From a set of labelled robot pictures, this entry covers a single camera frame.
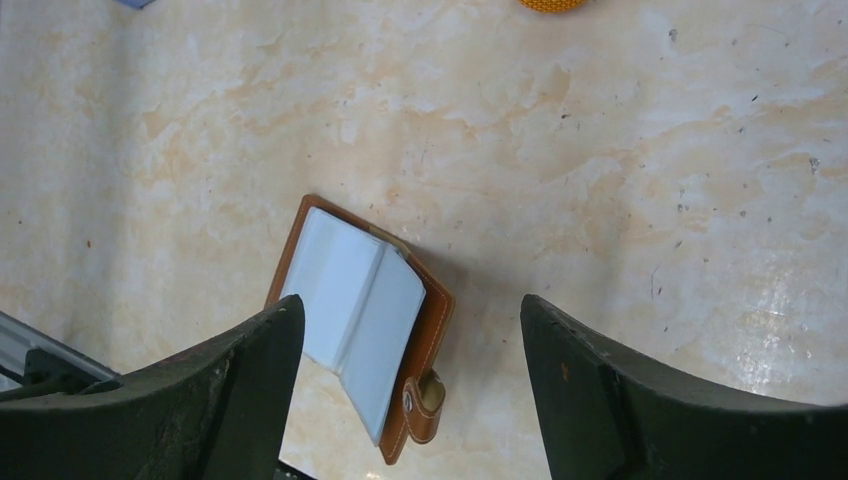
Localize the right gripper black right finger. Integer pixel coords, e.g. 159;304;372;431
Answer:
520;294;847;479

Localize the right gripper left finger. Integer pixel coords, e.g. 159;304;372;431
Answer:
1;295;305;479

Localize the brown leather card holder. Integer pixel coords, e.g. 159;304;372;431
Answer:
265;194;455;465

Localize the orange cylinder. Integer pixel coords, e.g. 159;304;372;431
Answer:
518;0;587;14

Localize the blue compartment tray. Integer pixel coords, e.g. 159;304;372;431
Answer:
116;0;155;10

